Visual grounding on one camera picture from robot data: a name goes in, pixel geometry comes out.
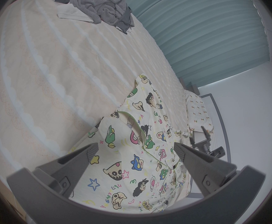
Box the blue-green curtain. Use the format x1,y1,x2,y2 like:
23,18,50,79
99,0,271,85

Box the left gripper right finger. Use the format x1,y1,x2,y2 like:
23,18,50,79
173,142,238,198

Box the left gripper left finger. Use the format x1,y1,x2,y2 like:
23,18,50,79
34,142,99,198

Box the pile of clothes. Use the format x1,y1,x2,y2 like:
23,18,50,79
48,0,135,34

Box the white printed pyjama top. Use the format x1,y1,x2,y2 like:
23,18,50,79
68,74,194,215

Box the white printed pillow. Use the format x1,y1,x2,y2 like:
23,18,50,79
184,90,215,137

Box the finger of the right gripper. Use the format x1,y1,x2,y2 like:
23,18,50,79
201,126,212,141

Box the bed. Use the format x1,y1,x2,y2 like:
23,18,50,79
0,0,232,219

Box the grey bedside table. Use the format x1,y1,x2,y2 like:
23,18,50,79
178,78,199,94

